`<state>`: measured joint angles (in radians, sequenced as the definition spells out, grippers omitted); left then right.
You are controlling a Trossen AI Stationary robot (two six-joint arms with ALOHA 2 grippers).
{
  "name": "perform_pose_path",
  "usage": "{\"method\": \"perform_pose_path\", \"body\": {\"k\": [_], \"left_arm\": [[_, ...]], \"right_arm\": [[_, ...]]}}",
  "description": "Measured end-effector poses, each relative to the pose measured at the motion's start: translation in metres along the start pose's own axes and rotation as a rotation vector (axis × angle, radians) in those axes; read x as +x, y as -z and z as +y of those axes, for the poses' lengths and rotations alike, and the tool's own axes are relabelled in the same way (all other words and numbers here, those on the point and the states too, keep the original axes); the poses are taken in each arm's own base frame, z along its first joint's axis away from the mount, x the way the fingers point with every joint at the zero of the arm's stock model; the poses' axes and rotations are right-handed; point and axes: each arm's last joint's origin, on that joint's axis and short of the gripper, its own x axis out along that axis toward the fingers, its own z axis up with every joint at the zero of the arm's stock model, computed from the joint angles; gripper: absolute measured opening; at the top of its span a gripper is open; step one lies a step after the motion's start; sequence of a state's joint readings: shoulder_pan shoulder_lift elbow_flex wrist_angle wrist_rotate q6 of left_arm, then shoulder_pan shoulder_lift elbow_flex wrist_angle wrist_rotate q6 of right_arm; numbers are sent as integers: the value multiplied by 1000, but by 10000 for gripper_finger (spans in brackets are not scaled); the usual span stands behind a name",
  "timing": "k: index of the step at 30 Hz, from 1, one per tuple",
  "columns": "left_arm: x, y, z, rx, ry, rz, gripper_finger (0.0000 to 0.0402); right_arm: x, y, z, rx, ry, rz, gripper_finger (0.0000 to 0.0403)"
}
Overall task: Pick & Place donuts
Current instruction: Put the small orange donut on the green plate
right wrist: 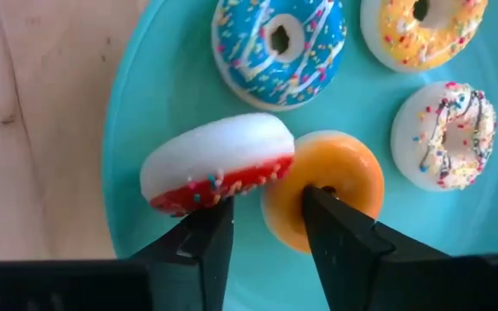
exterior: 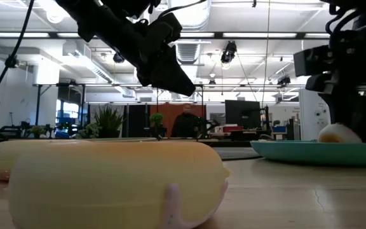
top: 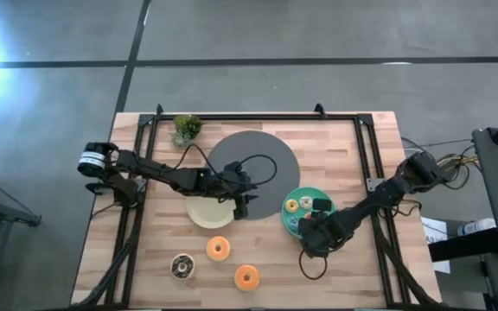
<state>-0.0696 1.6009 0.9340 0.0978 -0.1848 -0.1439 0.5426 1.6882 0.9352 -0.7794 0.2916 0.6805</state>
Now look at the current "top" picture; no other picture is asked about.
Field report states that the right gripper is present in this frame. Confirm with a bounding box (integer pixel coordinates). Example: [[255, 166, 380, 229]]
[[297, 198, 354, 259]]

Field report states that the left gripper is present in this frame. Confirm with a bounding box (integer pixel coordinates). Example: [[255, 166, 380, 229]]
[[208, 162, 259, 220]]

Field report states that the cream plate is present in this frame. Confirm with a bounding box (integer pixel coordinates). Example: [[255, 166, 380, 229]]
[[185, 194, 236, 230]]

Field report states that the orange donut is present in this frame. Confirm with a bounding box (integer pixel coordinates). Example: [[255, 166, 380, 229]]
[[205, 235, 232, 263], [233, 263, 261, 292]]

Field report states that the large chocolate iced donut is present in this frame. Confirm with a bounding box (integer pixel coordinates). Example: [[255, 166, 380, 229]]
[[169, 253, 196, 280]]

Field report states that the teal plate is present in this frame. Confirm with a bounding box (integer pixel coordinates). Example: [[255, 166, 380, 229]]
[[280, 186, 337, 239]]

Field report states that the grey round placemat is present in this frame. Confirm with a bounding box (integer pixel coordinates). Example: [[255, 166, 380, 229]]
[[207, 130, 301, 221]]

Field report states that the small pale green plant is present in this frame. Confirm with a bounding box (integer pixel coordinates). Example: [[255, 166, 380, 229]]
[[170, 131, 192, 149]]

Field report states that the small spiky green plant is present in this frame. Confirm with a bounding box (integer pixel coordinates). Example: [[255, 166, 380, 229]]
[[173, 113, 206, 137]]

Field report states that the white paper sheet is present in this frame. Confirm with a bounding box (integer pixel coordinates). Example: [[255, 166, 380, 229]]
[[420, 216, 451, 275]]

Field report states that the black shelf board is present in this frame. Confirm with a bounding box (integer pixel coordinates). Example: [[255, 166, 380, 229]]
[[428, 227, 498, 263]]

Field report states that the white bottle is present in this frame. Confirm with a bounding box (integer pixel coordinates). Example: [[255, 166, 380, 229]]
[[456, 218, 497, 237]]

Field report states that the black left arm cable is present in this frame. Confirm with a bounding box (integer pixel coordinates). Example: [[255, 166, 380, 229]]
[[173, 143, 278, 187]]

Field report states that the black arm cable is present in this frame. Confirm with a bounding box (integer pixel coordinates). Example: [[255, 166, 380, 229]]
[[297, 249, 329, 281], [173, 143, 278, 187]]

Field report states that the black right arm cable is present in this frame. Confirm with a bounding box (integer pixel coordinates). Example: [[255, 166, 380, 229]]
[[297, 249, 329, 281]]

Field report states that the black aluminium table frame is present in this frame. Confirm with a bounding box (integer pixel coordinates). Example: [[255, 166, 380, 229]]
[[70, 103, 443, 308]]

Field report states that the loose cable bundle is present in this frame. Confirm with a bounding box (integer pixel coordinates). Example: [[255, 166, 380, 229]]
[[399, 136, 479, 191]]

